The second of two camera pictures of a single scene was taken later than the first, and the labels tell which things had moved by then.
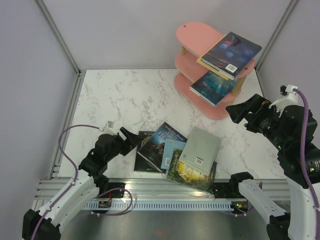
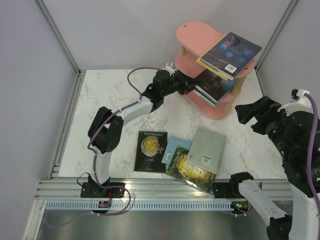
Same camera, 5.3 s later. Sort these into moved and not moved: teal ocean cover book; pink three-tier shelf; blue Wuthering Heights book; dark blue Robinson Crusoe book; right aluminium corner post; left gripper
Moved: blue Wuthering Heights book; left gripper
Not moved: right aluminium corner post; pink three-tier shelf; teal ocean cover book; dark blue Robinson Crusoe book
